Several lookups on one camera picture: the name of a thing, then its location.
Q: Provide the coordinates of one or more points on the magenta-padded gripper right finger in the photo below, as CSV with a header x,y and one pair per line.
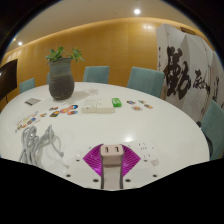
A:
x,y
145,171

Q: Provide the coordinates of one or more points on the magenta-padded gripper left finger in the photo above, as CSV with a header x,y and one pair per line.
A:
x,y
78,171

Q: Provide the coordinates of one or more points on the white charger block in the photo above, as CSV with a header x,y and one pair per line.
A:
x,y
112,158

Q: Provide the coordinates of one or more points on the round colourful sticker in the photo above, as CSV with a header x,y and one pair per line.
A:
x,y
148,106
64,110
55,114
131,102
73,107
136,108
72,112
142,101

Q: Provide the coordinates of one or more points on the white flat box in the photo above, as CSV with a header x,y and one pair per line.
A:
x,y
106,105
89,105

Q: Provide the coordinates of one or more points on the colourful sticker sheet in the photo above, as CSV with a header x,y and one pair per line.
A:
x,y
26,122

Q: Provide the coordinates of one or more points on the small green box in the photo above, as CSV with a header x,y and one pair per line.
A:
x,y
116,102

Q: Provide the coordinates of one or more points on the teal chair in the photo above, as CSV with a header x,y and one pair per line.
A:
x,y
215,130
146,81
96,74
27,85

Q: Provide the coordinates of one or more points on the small grey card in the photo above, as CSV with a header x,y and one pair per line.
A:
x,y
32,101

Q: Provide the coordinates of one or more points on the potted plant in grey vase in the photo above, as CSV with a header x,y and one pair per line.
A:
x,y
61,80

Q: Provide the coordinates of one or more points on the calligraphy folding screen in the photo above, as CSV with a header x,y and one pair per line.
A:
x,y
186,70

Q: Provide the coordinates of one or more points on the round ceiling light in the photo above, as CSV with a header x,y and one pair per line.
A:
x,y
137,11
20,43

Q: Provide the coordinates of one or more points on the black wall screen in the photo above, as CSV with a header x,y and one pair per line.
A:
x,y
7,80

